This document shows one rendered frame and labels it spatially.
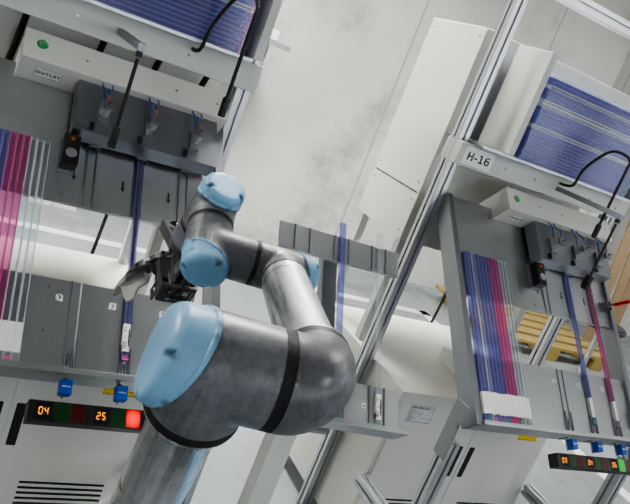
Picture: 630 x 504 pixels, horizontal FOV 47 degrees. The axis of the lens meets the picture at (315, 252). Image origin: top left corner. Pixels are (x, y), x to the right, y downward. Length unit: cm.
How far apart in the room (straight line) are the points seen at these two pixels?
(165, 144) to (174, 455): 102
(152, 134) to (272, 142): 362
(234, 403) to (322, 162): 480
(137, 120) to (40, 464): 89
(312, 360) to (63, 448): 129
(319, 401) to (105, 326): 86
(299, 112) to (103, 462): 373
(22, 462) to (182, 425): 124
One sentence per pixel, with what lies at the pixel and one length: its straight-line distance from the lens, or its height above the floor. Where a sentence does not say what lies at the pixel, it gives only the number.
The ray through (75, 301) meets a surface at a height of 82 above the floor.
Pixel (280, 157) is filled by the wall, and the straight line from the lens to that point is 537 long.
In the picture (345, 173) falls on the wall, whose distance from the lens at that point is 561.
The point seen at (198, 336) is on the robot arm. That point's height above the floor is 115.
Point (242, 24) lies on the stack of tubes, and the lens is 183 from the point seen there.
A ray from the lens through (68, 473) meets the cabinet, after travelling 204.
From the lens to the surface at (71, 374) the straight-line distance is 150.
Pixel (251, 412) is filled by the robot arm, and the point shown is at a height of 109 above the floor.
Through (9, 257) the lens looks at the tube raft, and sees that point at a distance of 156.
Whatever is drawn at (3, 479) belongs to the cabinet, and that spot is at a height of 23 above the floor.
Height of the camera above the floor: 144
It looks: 14 degrees down
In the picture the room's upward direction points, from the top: 21 degrees clockwise
